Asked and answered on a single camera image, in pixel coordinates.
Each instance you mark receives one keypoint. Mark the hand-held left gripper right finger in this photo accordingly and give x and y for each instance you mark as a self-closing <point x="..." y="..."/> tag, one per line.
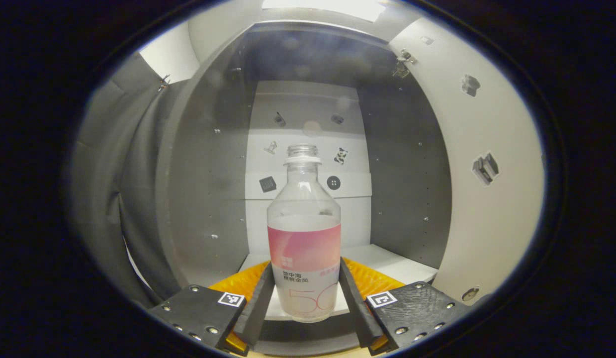
<point x="355" y="303"/>

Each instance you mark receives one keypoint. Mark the grey cabinet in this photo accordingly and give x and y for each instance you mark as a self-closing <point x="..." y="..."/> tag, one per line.
<point x="208" y="174"/>

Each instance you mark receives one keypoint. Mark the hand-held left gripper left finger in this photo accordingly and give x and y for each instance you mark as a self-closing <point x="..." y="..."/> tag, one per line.
<point x="260" y="303"/>

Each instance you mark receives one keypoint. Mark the clear bottle pink label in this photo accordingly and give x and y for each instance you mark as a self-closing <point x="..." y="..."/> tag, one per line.
<point x="304" y="248"/>

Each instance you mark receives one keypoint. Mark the black backdrop cloth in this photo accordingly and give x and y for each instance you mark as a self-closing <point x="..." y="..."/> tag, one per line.
<point x="99" y="199"/>

